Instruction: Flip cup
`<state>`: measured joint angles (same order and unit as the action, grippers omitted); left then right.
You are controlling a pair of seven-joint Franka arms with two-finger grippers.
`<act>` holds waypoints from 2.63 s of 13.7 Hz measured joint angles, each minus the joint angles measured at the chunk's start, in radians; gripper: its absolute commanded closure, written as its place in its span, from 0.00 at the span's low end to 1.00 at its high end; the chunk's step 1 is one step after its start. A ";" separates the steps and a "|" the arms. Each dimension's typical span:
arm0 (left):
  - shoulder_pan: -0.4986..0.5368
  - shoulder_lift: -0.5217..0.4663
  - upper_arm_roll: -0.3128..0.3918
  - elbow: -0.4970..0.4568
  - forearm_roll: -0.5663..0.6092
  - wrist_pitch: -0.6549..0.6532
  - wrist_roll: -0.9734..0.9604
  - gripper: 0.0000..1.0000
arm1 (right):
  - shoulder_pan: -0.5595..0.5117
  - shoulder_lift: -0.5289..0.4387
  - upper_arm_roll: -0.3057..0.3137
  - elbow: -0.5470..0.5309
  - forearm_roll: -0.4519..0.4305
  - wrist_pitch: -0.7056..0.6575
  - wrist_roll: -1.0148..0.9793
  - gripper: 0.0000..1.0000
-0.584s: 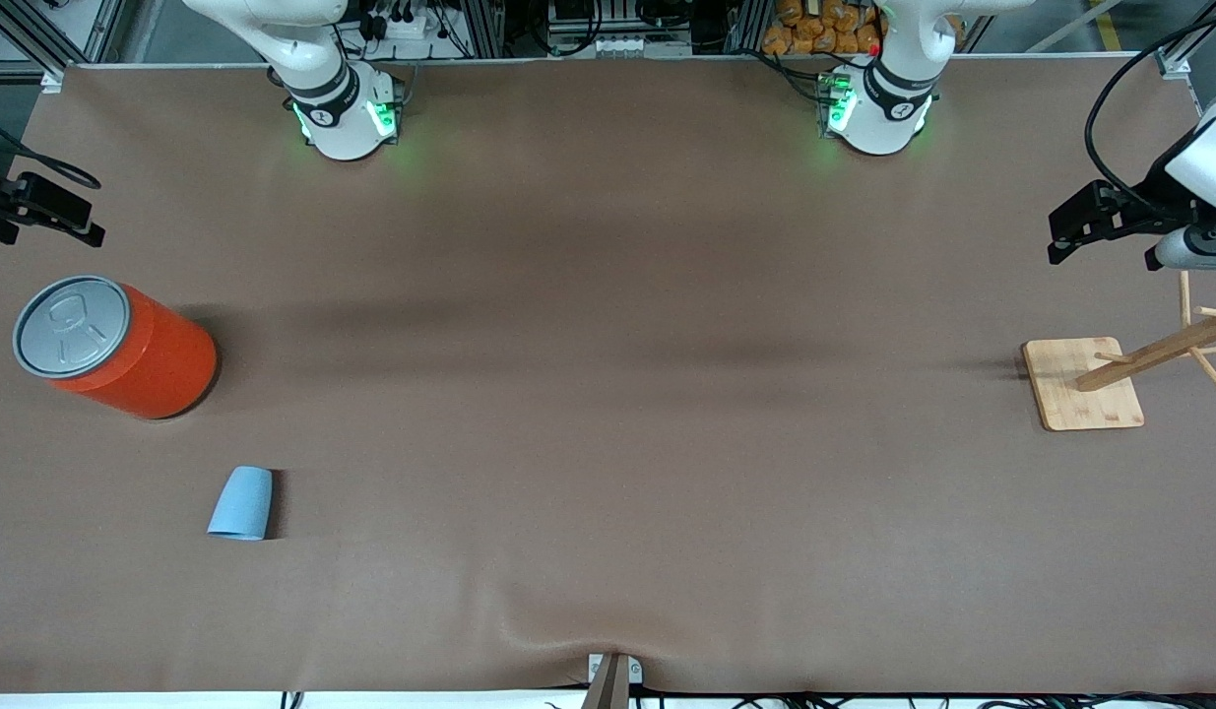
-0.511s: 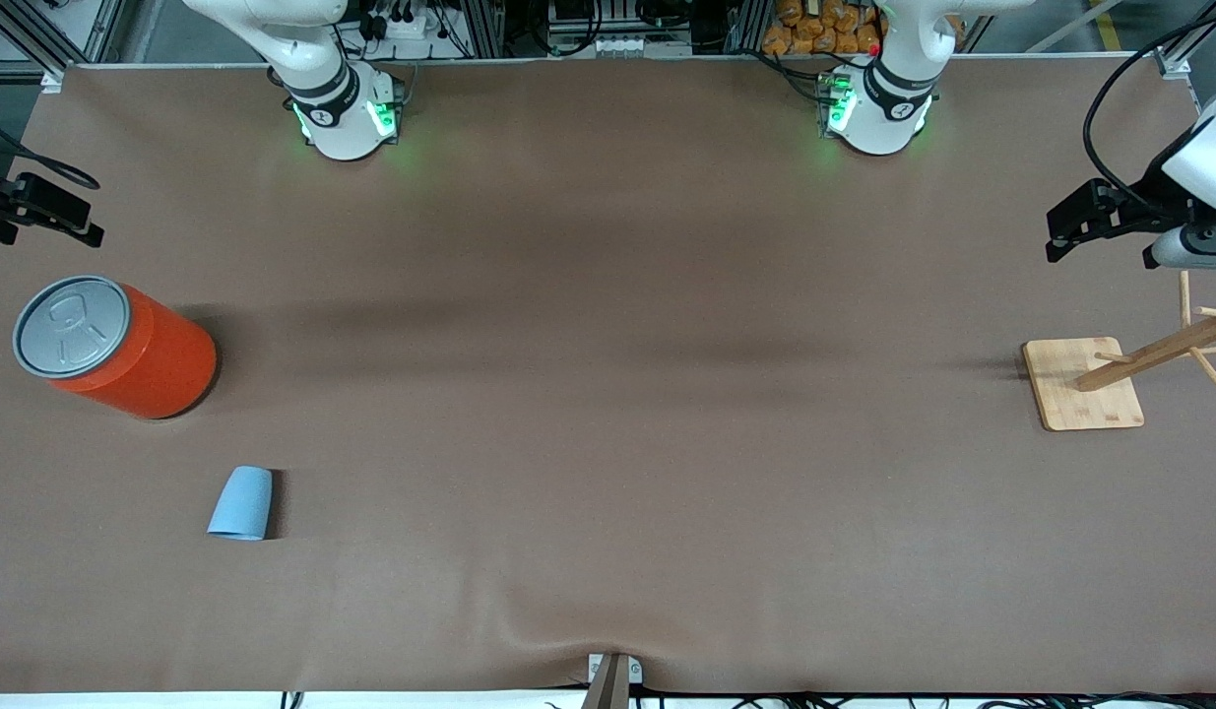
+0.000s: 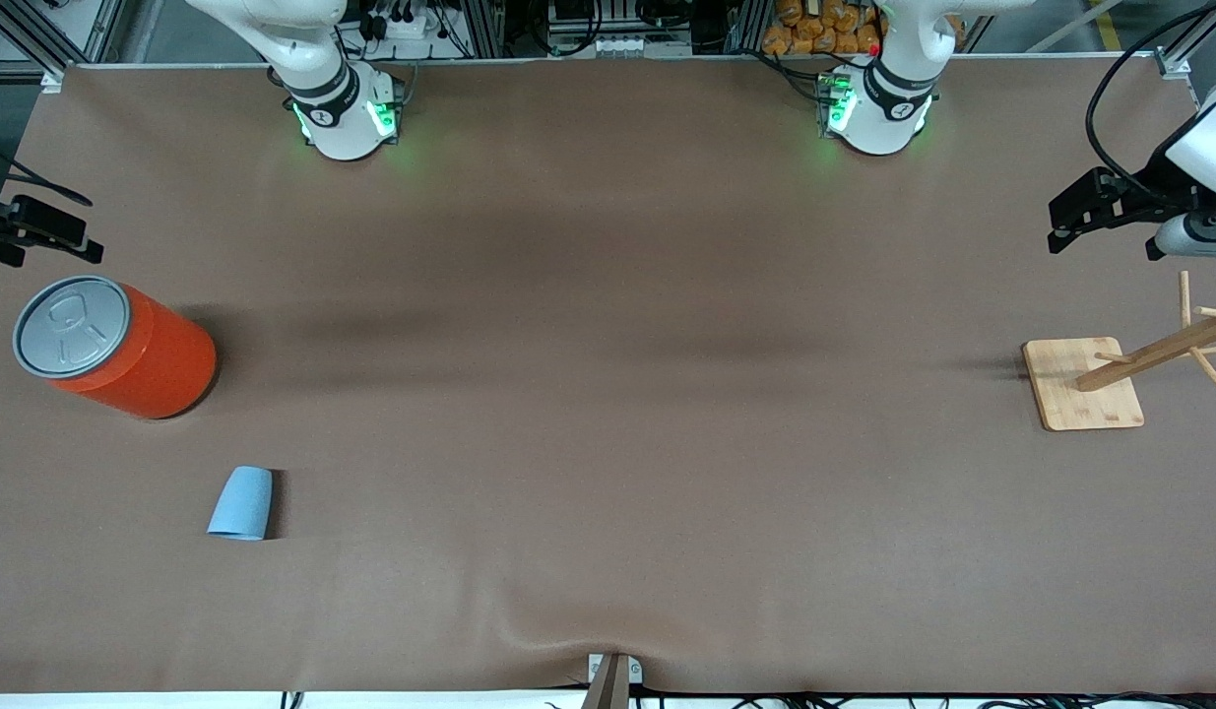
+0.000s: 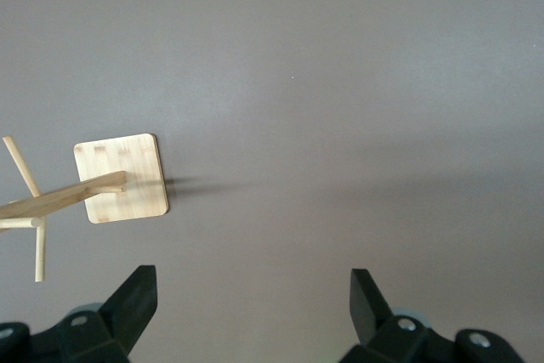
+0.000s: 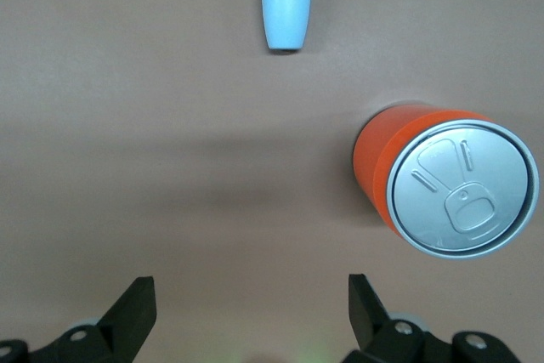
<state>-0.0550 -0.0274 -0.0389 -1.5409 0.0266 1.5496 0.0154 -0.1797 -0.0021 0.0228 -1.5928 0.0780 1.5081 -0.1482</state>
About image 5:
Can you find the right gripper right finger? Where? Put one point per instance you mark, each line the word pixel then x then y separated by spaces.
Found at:
pixel 382 337

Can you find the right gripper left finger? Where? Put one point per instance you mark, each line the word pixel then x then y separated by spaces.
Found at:
pixel 123 329

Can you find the brown table mat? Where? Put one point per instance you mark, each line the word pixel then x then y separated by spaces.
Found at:
pixel 127 125

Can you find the orange can-shaped container silver lid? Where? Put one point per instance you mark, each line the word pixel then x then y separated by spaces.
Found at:
pixel 459 193

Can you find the light blue plastic cup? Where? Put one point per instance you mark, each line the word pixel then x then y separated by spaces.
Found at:
pixel 285 10

